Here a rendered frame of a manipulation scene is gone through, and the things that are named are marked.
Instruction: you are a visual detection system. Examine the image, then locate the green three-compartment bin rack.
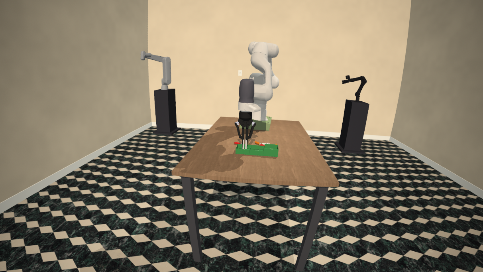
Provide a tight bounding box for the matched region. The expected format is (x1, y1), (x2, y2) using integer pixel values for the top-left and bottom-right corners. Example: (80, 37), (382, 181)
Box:
(236, 144), (279, 157)

